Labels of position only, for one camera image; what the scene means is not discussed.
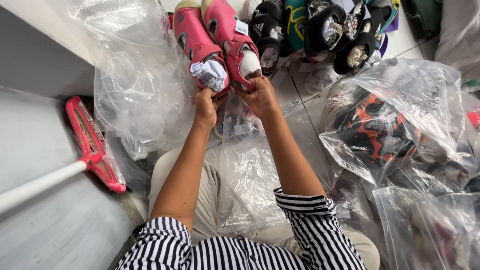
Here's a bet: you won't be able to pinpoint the pink sandal with white tag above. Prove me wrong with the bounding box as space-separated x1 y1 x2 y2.
200 0 263 93

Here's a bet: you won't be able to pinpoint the shoe with white label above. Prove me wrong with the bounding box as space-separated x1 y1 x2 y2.
213 109 264 140

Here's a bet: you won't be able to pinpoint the large empty clear plastic bag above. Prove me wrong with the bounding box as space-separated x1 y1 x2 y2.
67 0 197 161

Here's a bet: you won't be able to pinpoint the person's right hand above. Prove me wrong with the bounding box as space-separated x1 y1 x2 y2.
235 75 281 121

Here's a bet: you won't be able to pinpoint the heap of dark children's shoes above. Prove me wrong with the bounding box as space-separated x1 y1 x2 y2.
242 0 402 77

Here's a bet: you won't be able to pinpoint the dark green cloth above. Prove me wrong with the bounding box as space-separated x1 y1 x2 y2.
400 0 444 39

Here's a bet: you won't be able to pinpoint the clear bag of pale shoes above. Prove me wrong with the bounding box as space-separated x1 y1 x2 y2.
372 185 480 270

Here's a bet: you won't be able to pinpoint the orange and black shoes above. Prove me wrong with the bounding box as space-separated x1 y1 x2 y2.
333 94 419 166

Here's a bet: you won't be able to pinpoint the beige trousers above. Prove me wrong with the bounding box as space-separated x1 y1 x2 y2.
147 149 381 270

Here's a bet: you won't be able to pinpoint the black white striped shirt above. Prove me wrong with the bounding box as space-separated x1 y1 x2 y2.
115 187 368 270

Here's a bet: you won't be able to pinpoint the person's left hand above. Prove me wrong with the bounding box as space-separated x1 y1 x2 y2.
194 87 229 130

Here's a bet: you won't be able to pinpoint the pink mop with white handle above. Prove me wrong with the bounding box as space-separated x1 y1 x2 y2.
0 96 127 217

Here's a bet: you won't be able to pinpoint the white shoe in clear wrap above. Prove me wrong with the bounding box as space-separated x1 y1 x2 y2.
304 62 343 95

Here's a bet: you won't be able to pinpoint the grey cloth bundle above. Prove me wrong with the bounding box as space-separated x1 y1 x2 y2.
434 0 480 84

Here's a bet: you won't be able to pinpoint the crumpled white paper stuffing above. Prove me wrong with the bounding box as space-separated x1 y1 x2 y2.
190 60 228 93

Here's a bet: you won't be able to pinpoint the loose white paper tag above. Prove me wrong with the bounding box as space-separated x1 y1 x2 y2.
270 67 289 88

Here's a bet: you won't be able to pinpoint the smooth white paper stuffing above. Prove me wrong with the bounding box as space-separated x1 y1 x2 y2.
239 44 262 80

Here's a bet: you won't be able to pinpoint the white hang tag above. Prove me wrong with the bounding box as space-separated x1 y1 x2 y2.
235 19 250 37

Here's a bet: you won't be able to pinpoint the pink sandal with paper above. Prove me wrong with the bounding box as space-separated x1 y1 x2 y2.
173 0 232 97

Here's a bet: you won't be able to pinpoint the clear bag of orange shoes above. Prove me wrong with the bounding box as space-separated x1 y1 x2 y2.
319 57 478 189

